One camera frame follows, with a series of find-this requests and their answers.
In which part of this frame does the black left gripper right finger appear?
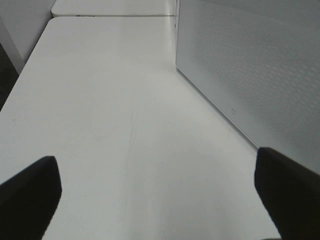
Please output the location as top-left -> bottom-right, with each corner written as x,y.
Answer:
254,147 -> 320,240

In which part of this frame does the white microwave door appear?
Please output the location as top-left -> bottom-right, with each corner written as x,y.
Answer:
176,0 -> 320,173

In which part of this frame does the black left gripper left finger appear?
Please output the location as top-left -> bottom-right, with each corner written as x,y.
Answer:
0,156 -> 62,240

